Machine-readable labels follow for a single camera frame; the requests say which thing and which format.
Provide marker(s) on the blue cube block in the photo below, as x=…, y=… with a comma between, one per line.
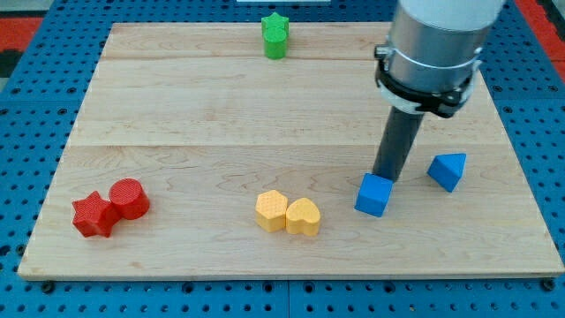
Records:
x=373, y=195

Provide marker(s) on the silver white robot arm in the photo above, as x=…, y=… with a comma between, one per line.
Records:
x=430, y=58

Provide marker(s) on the yellow hexagon block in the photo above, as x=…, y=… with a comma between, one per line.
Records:
x=270, y=211

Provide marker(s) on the yellow heart block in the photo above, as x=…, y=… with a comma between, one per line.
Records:
x=303, y=217

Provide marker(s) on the light wooden board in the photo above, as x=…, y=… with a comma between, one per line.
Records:
x=206, y=123

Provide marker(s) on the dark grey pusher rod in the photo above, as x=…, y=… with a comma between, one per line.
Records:
x=395, y=145

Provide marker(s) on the green cylinder block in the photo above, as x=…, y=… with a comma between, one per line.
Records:
x=275, y=43

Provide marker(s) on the green star block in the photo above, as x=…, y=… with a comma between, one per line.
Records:
x=275, y=20

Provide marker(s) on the red cylinder block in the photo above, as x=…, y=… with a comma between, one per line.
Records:
x=129, y=198

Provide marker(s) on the blue triangular prism block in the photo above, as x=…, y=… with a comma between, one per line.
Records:
x=447, y=170

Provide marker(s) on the red star block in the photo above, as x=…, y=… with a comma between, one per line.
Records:
x=94, y=216

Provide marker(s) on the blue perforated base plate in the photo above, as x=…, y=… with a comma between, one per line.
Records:
x=56, y=46

